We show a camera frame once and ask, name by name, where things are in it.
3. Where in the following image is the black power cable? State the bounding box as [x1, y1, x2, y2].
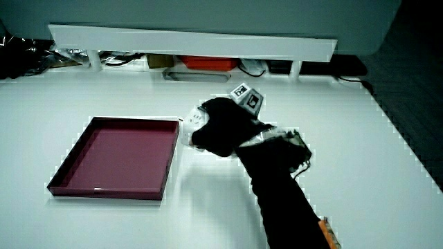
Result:
[336, 75, 375, 95]

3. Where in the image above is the dark equipment pile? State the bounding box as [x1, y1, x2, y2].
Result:
[0, 33, 56, 80]

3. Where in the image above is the silver foil wrapping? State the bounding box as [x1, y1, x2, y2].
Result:
[48, 44, 91, 67]

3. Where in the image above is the orange strap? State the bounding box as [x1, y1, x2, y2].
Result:
[318, 216, 343, 249]

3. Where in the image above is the maroon square tray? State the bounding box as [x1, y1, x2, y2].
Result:
[46, 116, 181, 201]

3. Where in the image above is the black cable bundle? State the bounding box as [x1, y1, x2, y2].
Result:
[100, 51, 145, 68]

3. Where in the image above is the long black device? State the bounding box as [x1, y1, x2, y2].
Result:
[300, 54, 368, 77]

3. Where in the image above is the large grey panel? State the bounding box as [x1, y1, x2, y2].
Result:
[0, 0, 402, 56]

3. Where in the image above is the orange box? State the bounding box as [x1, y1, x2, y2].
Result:
[179, 55, 240, 73]

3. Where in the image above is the white shelf riser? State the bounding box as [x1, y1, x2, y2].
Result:
[48, 24, 338, 79]

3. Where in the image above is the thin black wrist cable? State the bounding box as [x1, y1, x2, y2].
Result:
[292, 158, 312, 181]

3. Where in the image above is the white socket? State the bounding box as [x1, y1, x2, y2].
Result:
[180, 106, 210, 152]

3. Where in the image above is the person's right hand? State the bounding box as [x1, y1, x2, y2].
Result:
[191, 82, 275, 158]

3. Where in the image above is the person's right forearm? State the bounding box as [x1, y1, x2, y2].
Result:
[235, 127, 332, 249]

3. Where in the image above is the grey flat power strip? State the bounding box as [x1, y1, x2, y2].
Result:
[162, 71, 232, 84]

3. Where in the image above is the brown cardboard box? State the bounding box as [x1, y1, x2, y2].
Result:
[146, 54, 175, 69]

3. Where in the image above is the white plastic bag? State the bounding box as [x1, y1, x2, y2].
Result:
[241, 58, 266, 76]

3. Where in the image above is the small black box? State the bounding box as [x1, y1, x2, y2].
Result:
[268, 59, 292, 75]

